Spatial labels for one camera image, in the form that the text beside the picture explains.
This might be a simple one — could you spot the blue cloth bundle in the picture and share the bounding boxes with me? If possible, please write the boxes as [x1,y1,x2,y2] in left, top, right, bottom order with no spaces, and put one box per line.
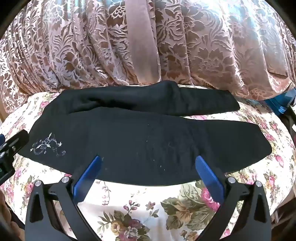
[260,89,293,116]

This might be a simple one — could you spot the floral bed sheet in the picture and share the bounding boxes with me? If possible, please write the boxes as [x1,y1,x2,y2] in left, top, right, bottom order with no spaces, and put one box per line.
[0,85,296,241]

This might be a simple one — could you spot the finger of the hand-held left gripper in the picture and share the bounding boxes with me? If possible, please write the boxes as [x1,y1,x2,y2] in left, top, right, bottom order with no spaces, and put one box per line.
[0,130,29,160]

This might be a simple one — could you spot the black pants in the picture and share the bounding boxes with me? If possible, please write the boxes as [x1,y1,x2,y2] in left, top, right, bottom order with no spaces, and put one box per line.
[17,80,273,187]

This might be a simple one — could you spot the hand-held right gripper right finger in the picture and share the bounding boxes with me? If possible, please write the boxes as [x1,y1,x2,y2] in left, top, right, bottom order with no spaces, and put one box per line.
[195,156,272,241]

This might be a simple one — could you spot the black bag with white label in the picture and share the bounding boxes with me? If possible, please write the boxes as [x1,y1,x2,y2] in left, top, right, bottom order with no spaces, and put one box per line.
[281,109,296,142]

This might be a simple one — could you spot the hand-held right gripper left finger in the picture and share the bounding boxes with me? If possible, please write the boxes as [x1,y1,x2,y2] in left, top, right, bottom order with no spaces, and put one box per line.
[25,156,102,241]

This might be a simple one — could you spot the person's left forearm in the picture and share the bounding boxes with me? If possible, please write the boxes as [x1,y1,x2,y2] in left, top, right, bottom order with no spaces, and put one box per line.
[0,191,13,232]

